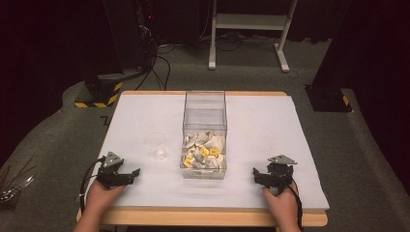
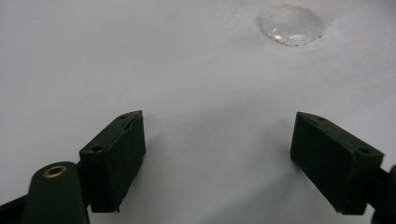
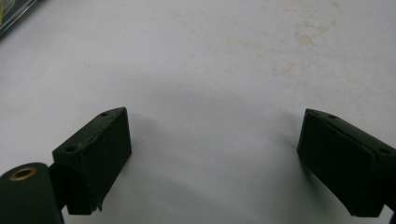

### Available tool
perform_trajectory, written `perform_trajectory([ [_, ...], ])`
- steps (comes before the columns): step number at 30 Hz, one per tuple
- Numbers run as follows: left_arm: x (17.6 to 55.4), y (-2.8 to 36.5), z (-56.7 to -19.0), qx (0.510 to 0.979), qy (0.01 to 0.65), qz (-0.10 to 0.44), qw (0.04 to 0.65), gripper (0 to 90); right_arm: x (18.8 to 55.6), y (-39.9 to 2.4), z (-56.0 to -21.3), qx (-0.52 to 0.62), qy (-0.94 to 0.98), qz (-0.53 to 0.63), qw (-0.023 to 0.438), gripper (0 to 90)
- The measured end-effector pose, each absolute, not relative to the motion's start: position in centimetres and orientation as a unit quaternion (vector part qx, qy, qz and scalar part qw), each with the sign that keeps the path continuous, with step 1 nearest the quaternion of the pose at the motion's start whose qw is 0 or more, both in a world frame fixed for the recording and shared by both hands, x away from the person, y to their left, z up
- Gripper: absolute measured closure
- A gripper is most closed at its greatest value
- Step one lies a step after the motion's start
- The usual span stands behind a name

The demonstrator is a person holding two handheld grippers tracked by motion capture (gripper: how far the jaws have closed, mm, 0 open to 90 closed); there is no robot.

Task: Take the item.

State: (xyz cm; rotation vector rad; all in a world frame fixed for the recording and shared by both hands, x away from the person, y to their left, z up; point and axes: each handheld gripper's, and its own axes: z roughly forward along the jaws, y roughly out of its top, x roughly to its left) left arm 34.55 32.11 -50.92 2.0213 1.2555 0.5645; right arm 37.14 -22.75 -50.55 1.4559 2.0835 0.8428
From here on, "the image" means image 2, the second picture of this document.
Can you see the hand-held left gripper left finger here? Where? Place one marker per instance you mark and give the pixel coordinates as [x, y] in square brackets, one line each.
[112, 165]

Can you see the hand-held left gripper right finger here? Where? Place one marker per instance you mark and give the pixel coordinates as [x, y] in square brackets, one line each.
[333, 161]

